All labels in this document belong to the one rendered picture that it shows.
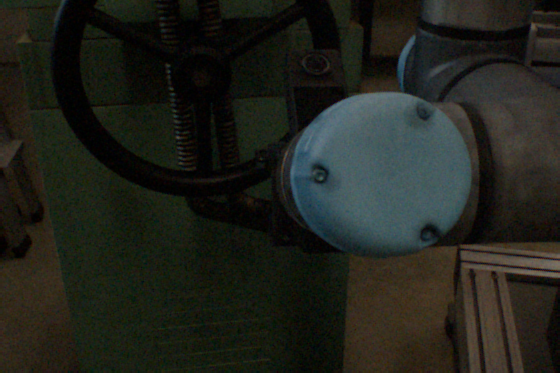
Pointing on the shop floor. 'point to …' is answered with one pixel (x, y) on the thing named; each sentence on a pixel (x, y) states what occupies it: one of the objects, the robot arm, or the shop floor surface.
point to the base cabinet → (182, 258)
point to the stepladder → (10, 216)
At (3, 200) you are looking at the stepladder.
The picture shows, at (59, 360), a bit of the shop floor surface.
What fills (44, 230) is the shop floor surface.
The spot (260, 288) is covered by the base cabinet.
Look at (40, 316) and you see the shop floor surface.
